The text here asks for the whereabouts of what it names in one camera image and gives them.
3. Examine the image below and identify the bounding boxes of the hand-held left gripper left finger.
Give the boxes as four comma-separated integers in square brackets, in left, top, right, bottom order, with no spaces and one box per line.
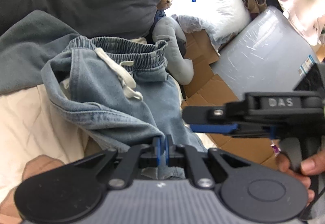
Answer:
[74,136,161,190]

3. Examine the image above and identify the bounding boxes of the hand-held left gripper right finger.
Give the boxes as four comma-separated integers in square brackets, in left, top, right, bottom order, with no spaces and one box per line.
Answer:
[165,135,251,190]

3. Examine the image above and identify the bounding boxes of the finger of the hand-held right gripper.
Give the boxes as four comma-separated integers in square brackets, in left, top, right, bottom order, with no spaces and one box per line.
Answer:
[189,123,279,139]
[182,104,228,125]

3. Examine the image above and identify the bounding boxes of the light blue denim pants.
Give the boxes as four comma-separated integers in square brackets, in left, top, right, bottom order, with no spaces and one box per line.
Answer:
[41,36,207,180]

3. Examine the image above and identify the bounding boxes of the person's right hand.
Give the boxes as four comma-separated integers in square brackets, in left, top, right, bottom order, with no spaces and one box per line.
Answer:
[275,151,325,208]

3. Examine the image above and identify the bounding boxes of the brown cardboard box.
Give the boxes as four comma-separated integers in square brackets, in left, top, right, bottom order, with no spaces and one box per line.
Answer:
[181,29,282,169]

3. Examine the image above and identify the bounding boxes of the grey plush neck pillow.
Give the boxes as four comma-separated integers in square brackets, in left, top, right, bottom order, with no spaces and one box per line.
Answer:
[151,16,194,85]

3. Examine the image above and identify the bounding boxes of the clear plastic wrap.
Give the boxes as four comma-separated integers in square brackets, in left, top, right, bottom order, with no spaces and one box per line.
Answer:
[177,14,214,34]

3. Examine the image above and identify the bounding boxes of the pale pink garment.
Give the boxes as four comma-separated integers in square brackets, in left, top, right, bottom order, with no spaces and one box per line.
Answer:
[266,0,325,46]

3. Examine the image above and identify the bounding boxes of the small brown teddy bear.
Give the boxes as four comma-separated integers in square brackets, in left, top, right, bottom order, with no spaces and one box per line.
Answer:
[152,0,175,29]

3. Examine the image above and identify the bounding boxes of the cream bear printed blanket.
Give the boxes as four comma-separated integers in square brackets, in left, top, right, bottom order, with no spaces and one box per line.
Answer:
[0,84,107,224]

